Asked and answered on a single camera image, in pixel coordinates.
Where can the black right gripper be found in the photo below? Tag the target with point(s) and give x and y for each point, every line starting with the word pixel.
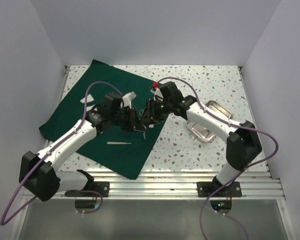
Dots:
pixel 150 114

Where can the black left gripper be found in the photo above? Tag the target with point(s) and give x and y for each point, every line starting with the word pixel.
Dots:
pixel 134 123

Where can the steel surgical scissors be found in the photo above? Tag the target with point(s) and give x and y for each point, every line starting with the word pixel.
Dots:
pixel 141 113

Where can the steel tweezers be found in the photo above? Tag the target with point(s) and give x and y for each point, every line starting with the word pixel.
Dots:
pixel 118 143

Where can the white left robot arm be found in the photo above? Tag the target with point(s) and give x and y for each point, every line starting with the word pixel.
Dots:
pixel 39 171

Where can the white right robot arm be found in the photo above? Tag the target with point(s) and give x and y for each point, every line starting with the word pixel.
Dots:
pixel 242 141

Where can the dark green surgical cloth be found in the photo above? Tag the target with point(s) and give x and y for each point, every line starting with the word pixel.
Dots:
pixel 99 79

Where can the red emergency button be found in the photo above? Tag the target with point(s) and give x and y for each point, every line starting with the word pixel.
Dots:
pixel 154 85

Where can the white gauze pad far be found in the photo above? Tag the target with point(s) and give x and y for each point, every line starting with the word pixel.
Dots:
pixel 87 99

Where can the stainless steel tray lid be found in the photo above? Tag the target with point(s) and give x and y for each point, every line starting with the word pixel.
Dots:
pixel 217 107

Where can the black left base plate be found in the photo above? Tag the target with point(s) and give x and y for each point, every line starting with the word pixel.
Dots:
pixel 101 187

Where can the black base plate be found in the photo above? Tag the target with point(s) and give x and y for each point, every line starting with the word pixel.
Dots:
pixel 101 187
pixel 205 188

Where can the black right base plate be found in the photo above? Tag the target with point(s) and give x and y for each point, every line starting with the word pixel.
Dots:
pixel 205 188

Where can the aluminium rail frame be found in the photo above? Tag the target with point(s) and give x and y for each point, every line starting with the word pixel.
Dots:
pixel 178 160

